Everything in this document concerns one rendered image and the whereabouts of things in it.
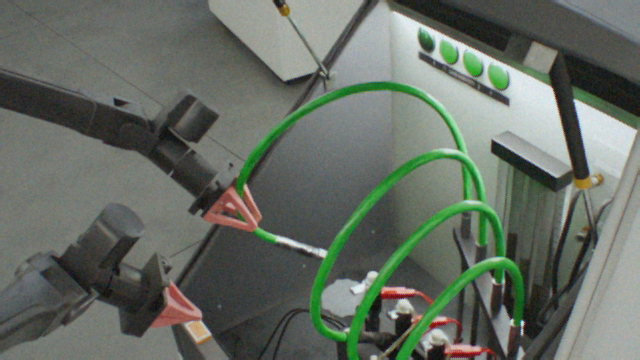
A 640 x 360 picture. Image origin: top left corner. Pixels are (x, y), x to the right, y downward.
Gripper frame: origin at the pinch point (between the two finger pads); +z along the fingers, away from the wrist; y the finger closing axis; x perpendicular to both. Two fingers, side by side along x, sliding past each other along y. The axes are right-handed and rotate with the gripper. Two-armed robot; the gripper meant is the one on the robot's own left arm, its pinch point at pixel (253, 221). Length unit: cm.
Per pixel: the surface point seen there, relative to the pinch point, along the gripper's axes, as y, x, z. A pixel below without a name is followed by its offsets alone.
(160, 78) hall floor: 301, 134, -64
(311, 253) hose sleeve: 4.5, 0.4, 11.3
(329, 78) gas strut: 28.0, -17.2, -4.0
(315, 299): -17.2, -6.3, 11.3
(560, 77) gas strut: -35, -51, 7
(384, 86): 2.7, -29.4, 1.2
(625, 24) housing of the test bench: 6, -59, 21
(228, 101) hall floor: 274, 105, -22
